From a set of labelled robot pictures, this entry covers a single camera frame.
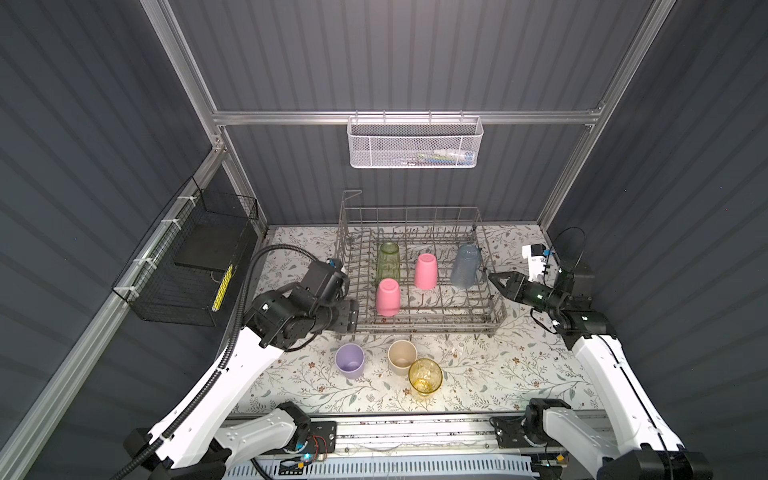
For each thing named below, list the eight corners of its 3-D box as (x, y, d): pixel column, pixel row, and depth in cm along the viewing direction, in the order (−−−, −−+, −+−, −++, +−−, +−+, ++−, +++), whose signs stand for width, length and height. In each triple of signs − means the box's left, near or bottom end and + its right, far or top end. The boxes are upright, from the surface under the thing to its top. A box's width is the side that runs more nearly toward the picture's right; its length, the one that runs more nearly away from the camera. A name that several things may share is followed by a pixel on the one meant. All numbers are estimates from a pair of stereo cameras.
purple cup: (338, 383, 84) (333, 371, 76) (341, 356, 89) (336, 342, 81) (363, 383, 84) (360, 371, 76) (365, 356, 89) (362, 342, 81)
